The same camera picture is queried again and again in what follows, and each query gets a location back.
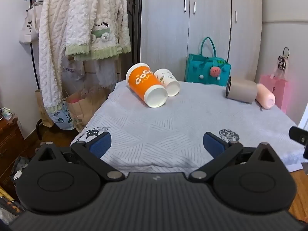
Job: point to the wooden dresser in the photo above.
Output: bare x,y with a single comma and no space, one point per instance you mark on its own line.
9,149

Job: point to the teal felt handbag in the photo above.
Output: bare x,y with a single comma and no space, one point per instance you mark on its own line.
201,70

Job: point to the white fleece top dog patch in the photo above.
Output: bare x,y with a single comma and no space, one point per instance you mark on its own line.
96,16

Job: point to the pink cup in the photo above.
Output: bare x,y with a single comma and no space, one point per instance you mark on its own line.
264,96

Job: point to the large brown paper bag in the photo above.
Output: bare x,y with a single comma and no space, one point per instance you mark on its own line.
84,105

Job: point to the grey wardrobe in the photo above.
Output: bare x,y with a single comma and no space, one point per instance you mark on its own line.
163,28

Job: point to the pink paper gift bag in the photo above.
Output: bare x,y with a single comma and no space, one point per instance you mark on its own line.
278,86

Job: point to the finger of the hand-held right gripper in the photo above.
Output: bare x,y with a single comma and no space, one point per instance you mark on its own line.
298,134

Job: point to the grey patterned bed cover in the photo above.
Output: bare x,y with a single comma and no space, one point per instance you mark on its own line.
168,130

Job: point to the cream canvas tote bag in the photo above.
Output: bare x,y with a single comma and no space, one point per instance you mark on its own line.
28,30

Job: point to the orange paper cup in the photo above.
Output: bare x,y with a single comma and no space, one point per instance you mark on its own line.
142,79

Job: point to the black coat rack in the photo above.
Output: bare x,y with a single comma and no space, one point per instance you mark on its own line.
34,62

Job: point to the narrow brown paper bag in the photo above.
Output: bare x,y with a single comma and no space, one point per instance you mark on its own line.
42,110

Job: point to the white printed paper cup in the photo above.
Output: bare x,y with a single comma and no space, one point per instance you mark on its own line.
167,78

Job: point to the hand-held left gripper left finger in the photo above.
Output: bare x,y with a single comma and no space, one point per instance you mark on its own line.
101,144

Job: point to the pale grey hanging garment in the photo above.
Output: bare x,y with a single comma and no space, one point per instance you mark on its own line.
103,71

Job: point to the taupe tumbler cup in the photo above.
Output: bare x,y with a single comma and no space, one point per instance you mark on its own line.
241,90

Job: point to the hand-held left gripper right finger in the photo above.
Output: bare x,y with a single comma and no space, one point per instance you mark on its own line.
213,144

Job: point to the printed white plastic bag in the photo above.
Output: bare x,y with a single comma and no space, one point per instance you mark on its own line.
63,118

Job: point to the black tripod pole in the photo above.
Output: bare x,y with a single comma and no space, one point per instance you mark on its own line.
134,21

